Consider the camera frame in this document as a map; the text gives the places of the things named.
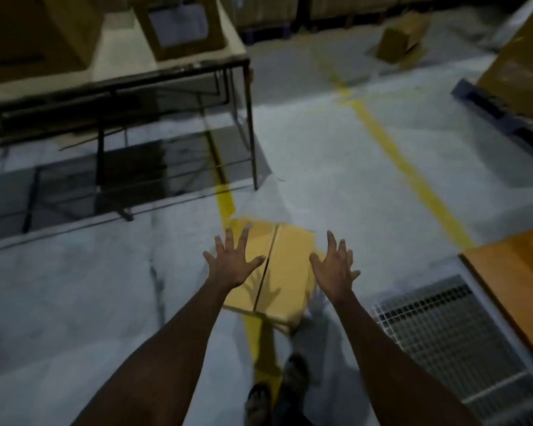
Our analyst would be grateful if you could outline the person's left hand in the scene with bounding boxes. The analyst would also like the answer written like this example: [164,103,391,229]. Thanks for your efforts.
[203,224,267,291]

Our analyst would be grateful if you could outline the person's right hand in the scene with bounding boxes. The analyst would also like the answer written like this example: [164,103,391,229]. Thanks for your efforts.
[309,230,362,305]

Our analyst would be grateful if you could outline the person's right forearm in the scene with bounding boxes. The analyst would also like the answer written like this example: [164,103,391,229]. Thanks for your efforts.
[330,292,483,426]

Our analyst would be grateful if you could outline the person's left forearm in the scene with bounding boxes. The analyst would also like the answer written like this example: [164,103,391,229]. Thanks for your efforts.
[70,281,232,426]

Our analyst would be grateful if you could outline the open-top cardboard box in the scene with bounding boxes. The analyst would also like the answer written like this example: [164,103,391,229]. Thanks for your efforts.
[131,0,228,63]

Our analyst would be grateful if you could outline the small box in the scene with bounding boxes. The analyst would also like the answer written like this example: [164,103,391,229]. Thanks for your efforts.
[375,12,432,65]

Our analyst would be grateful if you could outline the tall labelled cardboard box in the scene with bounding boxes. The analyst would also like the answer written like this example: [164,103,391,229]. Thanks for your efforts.
[476,4,533,120]

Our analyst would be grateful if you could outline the orange wooden table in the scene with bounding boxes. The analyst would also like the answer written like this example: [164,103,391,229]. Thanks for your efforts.
[460,224,533,373]

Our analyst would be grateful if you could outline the blue pallet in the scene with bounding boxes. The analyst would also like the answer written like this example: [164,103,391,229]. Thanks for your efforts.
[451,78,533,163]

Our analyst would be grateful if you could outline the dark-legged table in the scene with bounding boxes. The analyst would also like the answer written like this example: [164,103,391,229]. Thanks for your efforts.
[0,0,259,244]

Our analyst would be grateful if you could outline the big dark brown carton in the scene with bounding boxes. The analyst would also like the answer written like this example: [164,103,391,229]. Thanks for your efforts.
[0,0,103,85]

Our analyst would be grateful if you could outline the white wire mesh shelf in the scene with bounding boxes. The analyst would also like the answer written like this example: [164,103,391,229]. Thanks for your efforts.
[373,272,533,426]

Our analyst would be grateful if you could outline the wall of stacked cartons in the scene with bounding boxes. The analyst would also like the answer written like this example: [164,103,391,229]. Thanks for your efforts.
[220,0,427,30]

